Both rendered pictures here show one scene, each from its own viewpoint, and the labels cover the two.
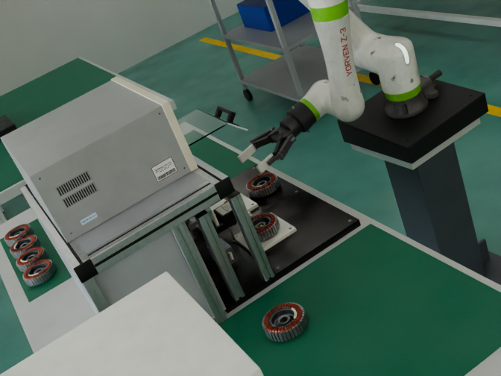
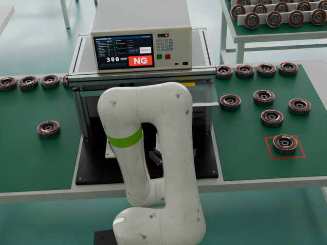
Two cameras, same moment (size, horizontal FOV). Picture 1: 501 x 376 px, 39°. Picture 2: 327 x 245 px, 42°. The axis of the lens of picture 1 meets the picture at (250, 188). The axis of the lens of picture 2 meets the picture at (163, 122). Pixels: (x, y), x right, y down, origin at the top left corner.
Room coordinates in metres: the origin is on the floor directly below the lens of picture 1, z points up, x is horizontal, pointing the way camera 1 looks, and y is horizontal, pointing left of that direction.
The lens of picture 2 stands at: (2.53, -1.37, 2.14)
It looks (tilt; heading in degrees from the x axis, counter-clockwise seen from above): 39 degrees down; 109
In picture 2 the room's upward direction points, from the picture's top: 3 degrees counter-clockwise
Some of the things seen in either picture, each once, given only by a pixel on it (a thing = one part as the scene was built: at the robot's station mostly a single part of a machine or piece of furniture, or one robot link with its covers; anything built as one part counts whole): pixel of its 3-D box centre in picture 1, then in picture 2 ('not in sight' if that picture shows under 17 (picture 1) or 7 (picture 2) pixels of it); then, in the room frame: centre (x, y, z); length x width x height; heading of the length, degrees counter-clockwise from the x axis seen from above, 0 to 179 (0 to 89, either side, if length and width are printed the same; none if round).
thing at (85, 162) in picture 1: (95, 151); (143, 30); (1.85, 0.36, 1.22); 0.44 x 0.39 x 0.20; 19
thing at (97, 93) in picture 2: not in sight; (143, 90); (1.91, 0.15, 1.03); 0.62 x 0.01 x 0.03; 19
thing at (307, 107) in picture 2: not in sight; (299, 106); (2.63, 0.55, 0.77); 0.11 x 0.11 x 0.04
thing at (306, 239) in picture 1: (243, 227); (147, 145); (1.94, 0.07, 0.76); 0.64 x 0.47 x 0.02; 19
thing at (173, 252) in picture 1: (157, 300); not in sight; (1.50, 0.33, 0.91); 0.28 x 0.03 x 0.32; 109
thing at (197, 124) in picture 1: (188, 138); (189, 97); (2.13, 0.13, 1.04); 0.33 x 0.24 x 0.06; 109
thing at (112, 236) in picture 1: (115, 189); (142, 54); (1.84, 0.36, 1.09); 0.68 x 0.44 x 0.05; 19
